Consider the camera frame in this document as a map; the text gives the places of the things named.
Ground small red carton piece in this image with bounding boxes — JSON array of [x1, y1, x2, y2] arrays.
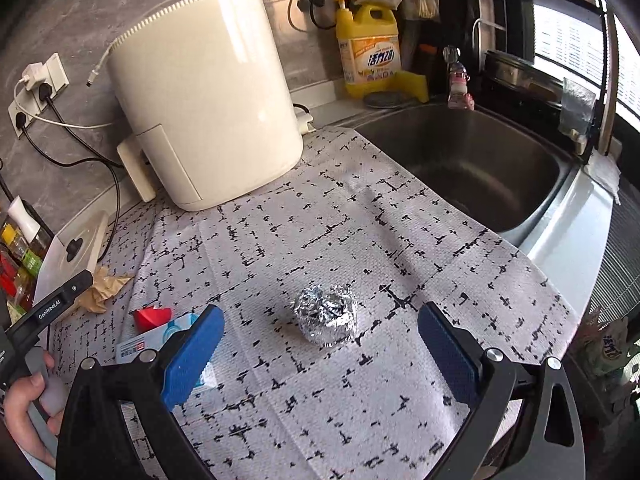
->
[[132, 305, 173, 333]]

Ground wooden cutting board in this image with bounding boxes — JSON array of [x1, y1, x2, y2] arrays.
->
[[597, 10, 623, 156]]

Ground yellow sponge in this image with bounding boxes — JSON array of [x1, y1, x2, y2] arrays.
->
[[392, 71, 431, 103]]

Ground wall socket panel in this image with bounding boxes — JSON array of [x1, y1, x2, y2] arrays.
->
[[7, 52, 71, 138]]

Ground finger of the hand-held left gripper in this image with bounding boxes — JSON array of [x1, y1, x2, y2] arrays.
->
[[29, 269, 95, 333]]

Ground colourful refill pouch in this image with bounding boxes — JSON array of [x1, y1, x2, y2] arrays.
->
[[580, 305, 631, 376]]

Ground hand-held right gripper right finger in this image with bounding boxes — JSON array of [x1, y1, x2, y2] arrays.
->
[[417, 301, 587, 480]]

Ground white air fryer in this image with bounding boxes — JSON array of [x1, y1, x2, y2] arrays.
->
[[106, 0, 305, 212]]

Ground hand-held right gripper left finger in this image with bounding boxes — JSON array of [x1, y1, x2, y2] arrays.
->
[[56, 304, 226, 480]]

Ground white rag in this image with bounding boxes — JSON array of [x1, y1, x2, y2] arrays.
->
[[585, 152, 623, 206]]

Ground white charger plug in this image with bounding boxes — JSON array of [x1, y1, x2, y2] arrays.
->
[[22, 62, 48, 88]]

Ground person's left hand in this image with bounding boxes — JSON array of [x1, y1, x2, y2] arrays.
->
[[2, 350, 66, 468]]

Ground small pink spray bottle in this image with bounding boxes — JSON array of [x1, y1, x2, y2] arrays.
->
[[442, 45, 476, 111]]

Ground white lid with black knob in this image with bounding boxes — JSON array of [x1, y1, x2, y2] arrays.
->
[[37, 209, 110, 306]]

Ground black plug with cable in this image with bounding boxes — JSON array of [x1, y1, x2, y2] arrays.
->
[[14, 110, 126, 266]]

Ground crumpled brown paper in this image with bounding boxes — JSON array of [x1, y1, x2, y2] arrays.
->
[[75, 266, 135, 314]]

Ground foil ball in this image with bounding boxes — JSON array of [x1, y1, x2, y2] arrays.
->
[[291, 283, 358, 347]]

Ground white capped spray bottle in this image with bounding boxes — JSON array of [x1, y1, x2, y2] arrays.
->
[[7, 196, 41, 241]]

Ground window with blind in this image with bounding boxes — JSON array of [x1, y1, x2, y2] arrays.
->
[[530, 2, 640, 126]]

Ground steel sink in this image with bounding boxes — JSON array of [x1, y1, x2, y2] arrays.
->
[[345, 105, 576, 233]]

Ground clear plastic bag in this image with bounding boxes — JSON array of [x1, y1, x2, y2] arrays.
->
[[559, 77, 598, 138]]

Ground black white patterned cloth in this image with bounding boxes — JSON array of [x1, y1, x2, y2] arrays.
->
[[47, 127, 581, 480]]

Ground white charging cable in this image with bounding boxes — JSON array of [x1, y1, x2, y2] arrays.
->
[[12, 0, 201, 131]]

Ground row of condiment bottles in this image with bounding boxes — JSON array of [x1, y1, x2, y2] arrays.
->
[[0, 210, 53, 321]]

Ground black dish rack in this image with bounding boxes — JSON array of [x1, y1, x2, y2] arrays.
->
[[472, 0, 621, 156]]

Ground grey round scrubber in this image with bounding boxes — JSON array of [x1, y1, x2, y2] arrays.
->
[[364, 91, 403, 110]]

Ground yellow detergent bottle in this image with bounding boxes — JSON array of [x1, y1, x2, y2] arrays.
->
[[334, 0, 402, 101]]

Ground blue white medicine box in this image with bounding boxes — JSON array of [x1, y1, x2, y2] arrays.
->
[[115, 310, 217, 392]]

